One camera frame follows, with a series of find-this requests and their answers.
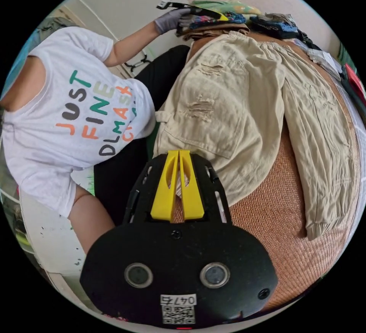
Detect person's left forearm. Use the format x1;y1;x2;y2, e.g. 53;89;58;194
106;21;161;68

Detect person's body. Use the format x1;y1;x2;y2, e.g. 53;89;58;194
0;25;191;226

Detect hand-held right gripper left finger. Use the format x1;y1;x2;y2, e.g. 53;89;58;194
150;150;180;223

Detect person's left hand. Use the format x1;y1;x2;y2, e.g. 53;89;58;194
154;8;195;35

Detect beige pants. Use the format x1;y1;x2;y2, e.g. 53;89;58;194
153;31;357;241

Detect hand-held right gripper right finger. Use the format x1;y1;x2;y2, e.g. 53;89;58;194
179;150;205;222

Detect pile of clothes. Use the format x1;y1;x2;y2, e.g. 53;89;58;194
175;0;316;42

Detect person's right forearm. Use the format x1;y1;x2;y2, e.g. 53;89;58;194
68;186;116;254

